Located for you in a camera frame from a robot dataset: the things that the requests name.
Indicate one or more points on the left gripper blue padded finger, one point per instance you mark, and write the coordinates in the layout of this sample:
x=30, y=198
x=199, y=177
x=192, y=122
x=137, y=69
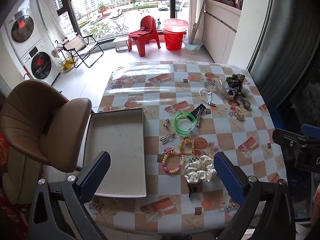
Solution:
x=91, y=177
x=232, y=177

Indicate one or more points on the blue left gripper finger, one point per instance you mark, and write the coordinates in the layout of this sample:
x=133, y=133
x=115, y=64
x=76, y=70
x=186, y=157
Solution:
x=311, y=131

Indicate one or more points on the white polka dot scrunchie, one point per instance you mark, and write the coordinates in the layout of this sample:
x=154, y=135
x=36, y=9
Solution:
x=200, y=169

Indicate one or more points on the silver rhinestone hair clip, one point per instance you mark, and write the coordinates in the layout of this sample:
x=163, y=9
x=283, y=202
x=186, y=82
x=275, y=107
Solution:
x=198, y=118

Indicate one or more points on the black scalloped hair clip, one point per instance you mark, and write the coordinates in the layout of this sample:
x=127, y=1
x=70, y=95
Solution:
x=199, y=107

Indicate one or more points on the green plastic bangle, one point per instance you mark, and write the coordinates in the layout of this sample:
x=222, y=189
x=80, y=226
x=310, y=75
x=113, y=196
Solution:
x=184, y=123

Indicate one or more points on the silver crystal hair clip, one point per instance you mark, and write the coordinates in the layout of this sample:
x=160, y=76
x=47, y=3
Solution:
x=166, y=123

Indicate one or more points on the grey shallow tray box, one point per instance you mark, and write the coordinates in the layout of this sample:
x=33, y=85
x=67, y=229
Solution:
x=120, y=133

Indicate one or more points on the gold bow hair clip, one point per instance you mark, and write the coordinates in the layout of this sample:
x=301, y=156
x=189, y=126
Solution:
x=238, y=116

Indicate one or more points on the brown leather chair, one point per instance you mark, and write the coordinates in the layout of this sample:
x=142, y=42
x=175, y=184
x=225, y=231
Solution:
x=42, y=124

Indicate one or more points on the beige bunny hair clip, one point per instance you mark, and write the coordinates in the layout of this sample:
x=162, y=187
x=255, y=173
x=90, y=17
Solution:
x=167, y=138

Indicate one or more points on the clear claw hair clip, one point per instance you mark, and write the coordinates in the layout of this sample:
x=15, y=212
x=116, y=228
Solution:
x=221, y=89

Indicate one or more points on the yellow item basket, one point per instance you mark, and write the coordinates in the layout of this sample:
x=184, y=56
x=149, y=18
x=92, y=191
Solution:
x=66, y=65

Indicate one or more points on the lower white washing machine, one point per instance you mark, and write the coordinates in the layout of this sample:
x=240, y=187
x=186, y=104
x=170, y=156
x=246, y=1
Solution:
x=39, y=64

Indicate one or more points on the folding lounge chair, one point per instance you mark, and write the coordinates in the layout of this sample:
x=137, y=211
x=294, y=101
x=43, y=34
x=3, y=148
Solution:
x=81, y=47

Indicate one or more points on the light blue basin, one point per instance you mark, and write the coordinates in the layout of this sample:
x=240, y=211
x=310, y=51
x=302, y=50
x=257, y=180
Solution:
x=194, y=46

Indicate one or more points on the white cabinet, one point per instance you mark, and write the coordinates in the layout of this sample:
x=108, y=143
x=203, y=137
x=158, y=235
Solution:
x=220, y=26

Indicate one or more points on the small white stool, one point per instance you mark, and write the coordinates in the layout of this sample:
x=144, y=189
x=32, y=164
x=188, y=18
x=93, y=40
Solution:
x=121, y=44

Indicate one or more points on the red plastic bucket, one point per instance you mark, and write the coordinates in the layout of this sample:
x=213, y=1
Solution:
x=173, y=40

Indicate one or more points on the red plastic chair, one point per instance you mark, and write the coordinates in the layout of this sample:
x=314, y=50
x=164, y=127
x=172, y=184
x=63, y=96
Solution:
x=146, y=33

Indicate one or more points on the pink plastic basin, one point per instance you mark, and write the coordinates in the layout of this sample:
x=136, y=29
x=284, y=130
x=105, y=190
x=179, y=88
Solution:
x=176, y=25

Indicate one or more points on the mop with grey handle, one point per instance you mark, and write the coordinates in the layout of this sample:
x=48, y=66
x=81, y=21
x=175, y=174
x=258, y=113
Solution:
x=197, y=24

